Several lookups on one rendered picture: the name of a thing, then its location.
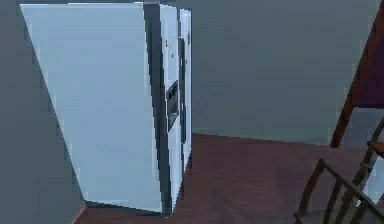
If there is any dark wooden chair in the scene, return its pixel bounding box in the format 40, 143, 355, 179
293, 118, 384, 224

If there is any white fridge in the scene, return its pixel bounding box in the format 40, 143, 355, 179
19, 1, 193, 217

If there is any red-brown wooden table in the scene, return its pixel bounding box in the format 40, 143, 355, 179
329, 0, 384, 149

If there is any black fridge handle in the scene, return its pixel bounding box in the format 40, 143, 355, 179
177, 37, 187, 145

